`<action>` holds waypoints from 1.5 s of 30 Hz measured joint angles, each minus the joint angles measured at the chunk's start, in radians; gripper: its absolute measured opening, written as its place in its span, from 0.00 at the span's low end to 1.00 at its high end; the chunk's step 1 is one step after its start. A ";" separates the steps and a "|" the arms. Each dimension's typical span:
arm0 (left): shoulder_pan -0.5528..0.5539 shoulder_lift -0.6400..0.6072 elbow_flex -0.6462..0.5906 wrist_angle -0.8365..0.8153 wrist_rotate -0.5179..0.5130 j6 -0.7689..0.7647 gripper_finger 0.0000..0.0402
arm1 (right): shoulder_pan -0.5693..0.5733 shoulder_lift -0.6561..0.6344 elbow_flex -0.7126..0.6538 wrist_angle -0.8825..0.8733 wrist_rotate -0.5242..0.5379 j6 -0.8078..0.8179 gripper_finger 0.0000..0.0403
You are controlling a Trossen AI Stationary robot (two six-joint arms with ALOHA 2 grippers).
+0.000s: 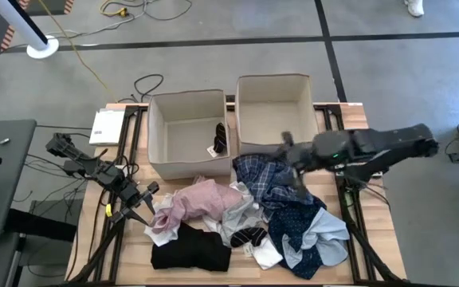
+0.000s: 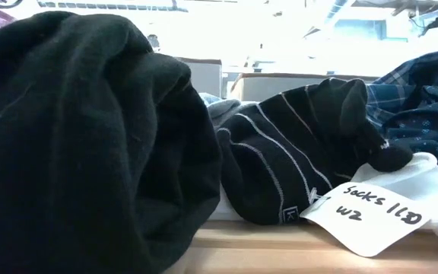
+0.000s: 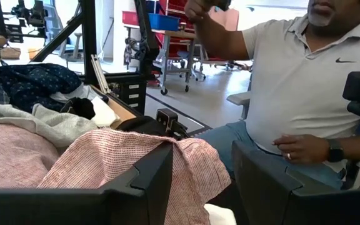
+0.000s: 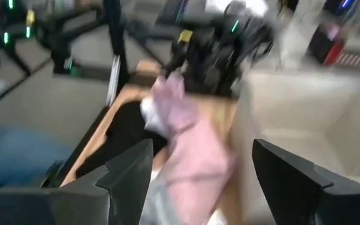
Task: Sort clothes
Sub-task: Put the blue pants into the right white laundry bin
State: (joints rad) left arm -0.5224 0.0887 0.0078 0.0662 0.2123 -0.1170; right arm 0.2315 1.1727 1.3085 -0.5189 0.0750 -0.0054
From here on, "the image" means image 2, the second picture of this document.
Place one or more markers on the grey garment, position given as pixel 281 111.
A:
pixel 223 110

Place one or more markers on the light blue garment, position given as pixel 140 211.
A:
pixel 207 98

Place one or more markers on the black sock with white stripes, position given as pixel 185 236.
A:
pixel 280 160

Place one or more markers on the large black garment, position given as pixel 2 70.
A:
pixel 70 152

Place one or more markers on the white handwritten paper tag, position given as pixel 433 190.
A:
pixel 367 220

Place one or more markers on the blue plaid garment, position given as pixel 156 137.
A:
pixel 394 91

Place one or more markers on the white sock with paper tag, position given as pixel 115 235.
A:
pixel 424 182

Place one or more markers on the beige fabric storage bin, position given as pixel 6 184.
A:
pixel 204 76
pixel 280 87

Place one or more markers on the black hanging dome lamp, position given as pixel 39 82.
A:
pixel 153 41

